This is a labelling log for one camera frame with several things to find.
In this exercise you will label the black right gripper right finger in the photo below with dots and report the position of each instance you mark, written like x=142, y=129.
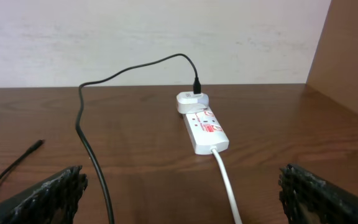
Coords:
x=307, y=198

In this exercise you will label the white power strip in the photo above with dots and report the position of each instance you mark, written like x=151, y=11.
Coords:
x=205, y=132

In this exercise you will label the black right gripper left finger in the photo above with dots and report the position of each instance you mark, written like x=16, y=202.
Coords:
x=53, y=200

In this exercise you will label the white USB charger plug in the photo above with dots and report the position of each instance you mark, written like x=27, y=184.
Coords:
x=188, y=102

